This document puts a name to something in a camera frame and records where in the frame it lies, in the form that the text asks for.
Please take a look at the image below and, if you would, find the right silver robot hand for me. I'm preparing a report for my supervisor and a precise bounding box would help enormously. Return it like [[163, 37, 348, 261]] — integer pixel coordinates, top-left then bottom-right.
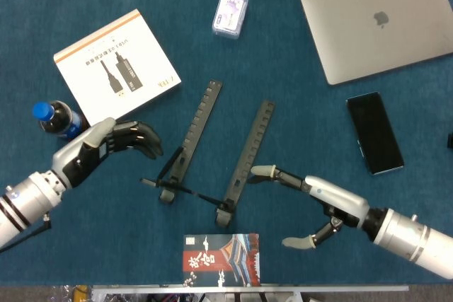
[[247, 164, 386, 250]]

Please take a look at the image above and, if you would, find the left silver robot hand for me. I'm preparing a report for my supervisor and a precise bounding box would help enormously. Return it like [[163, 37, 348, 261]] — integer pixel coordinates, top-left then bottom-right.
[[51, 117, 164, 190]]

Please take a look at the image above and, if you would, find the black folding laptop stand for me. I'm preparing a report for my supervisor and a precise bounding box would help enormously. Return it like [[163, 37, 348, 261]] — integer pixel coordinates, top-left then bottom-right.
[[139, 80, 276, 228]]

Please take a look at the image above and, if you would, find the silver Apple laptop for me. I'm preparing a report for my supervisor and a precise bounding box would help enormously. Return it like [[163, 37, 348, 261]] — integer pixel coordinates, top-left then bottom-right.
[[299, 0, 453, 86]]

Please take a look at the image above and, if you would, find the cola bottle with blue cap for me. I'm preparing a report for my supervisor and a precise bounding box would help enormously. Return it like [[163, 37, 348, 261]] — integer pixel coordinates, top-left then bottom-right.
[[33, 99, 91, 140]]

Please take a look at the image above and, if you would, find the black smartphone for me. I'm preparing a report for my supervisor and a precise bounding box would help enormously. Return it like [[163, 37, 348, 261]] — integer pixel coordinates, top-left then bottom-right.
[[345, 91, 406, 176]]

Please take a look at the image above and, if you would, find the teal table cloth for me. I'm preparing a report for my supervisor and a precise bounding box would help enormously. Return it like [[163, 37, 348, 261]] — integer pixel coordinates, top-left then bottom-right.
[[0, 0, 453, 287]]

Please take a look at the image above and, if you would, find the small yellow item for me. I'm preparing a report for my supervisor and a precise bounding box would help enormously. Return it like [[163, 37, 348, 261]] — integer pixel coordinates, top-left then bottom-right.
[[72, 284, 89, 302]]

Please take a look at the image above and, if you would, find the dark illustrated Chinese book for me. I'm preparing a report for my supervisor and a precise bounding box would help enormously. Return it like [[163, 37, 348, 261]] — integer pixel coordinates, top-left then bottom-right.
[[183, 233, 262, 287]]

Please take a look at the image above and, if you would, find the white USB cable box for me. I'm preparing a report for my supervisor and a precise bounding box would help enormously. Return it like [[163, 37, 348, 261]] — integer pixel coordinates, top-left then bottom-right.
[[53, 8, 183, 130]]

